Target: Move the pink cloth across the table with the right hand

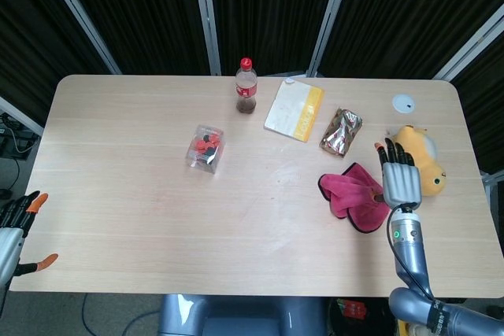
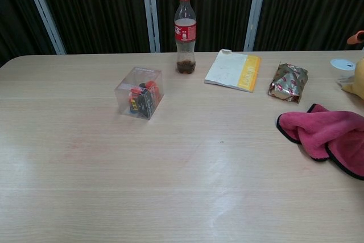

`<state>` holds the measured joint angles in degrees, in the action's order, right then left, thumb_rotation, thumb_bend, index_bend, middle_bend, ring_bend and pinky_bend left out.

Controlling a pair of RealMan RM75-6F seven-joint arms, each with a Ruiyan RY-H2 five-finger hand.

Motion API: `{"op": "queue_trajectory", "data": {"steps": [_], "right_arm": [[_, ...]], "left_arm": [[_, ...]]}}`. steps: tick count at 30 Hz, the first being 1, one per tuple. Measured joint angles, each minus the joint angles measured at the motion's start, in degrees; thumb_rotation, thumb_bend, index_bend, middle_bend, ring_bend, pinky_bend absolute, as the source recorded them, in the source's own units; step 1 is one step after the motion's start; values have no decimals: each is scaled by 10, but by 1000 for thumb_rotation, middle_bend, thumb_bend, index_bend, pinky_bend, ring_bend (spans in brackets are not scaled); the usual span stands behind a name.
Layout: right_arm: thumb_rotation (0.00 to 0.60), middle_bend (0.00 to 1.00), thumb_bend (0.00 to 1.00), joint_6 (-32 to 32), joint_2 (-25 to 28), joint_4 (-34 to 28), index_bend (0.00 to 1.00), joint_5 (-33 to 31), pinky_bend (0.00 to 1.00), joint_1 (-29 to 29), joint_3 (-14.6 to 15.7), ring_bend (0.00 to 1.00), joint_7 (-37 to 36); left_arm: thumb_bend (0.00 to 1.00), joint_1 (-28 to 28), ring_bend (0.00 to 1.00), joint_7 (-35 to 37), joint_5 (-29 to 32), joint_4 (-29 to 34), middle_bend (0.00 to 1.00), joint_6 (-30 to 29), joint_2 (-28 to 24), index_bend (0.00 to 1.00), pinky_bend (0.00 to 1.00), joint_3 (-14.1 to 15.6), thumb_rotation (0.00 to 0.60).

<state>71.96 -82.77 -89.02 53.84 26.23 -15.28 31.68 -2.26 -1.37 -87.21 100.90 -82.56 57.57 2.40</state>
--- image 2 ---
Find cola bottle red cap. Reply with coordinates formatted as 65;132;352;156
173;0;197;75

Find white yellow notebook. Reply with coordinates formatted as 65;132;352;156
204;49;262;93

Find gold foil snack pack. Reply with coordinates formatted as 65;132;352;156
267;61;309;104

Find black partition panel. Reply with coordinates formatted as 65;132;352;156
34;0;151;55
253;0;364;52
153;0;258;53
0;0;56;67

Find grey partition frame post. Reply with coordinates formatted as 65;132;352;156
243;0;270;52
140;0;161;53
21;0;67;55

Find yellow plush toy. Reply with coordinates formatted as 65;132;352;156
340;57;364;96

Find pink cloth black trim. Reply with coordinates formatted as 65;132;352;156
276;103;364;181

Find clear plastic box with toys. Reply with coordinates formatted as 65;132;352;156
114;66;165;120

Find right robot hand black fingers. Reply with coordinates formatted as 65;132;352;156
346;30;364;45

